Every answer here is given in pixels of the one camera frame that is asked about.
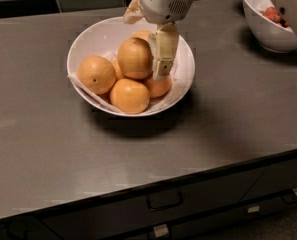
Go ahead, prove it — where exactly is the large white bowl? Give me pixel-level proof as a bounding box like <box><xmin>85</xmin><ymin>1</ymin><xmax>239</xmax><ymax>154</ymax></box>
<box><xmin>66</xmin><ymin>15</ymin><xmax>196</xmax><ymax>118</ymax></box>

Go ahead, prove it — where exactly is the dark right drawer front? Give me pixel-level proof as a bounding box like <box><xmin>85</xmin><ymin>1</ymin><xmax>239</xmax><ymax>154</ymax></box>
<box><xmin>243</xmin><ymin>158</ymin><xmax>297</xmax><ymax>201</ymax></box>

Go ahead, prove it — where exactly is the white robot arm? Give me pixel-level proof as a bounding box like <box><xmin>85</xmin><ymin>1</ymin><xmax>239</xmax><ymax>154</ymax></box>
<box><xmin>123</xmin><ymin>0</ymin><xmax>297</xmax><ymax>81</ymax></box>

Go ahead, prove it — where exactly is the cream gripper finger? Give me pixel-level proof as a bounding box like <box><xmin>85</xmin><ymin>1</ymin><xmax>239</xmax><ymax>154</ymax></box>
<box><xmin>148</xmin><ymin>23</ymin><xmax>179</xmax><ymax>82</ymax></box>
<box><xmin>123</xmin><ymin>0</ymin><xmax>144</xmax><ymax>24</ymax></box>

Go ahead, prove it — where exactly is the white bowl with strawberries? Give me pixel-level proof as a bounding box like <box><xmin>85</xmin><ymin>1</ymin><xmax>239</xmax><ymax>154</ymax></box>
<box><xmin>242</xmin><ymin>0</ymin><xmax>297</xmax><ymax>53</ymax></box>

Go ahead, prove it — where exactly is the dark upper drawer front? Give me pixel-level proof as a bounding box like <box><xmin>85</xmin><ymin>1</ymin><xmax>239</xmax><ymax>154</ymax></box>
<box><xmin>40</xmin><ymin>168</ymin><xmax>263</xmax><ymax>240</ymax></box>

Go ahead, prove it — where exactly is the dark drawer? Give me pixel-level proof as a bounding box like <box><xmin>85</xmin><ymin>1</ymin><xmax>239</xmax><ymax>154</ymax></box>
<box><xmin>243</xmin><ymin>158</ymin><xmax>297</xmax><ymax>201</ymax></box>
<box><xmin>101</xmin><ymin>187</ymin><xmax>297</xmax><ymax>240</ymax></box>
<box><xmin>40</xmin><ymin>168</ymin><xmax>263</xmax><ymax>240</ymax></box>

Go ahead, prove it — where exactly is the white rounded gripper body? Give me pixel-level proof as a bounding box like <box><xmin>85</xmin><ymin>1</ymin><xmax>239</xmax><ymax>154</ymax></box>
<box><xmin>139</xmin><ymin>0</ymin><xmax>194</xmax><ymax>25</ymax></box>

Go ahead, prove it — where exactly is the dark lower drawer front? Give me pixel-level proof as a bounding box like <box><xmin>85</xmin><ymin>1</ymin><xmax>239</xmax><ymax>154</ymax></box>
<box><xmin>101</xmin><ymin>187</ymin><xmax>297</xmax><ymax>240</ymax></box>

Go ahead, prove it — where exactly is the small hidden middle orange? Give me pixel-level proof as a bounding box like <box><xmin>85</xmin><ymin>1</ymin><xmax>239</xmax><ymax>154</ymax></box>
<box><xmin>112</xmin><ymin>59</ymin><xmax>125</xmax><ymax>80</ymax></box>

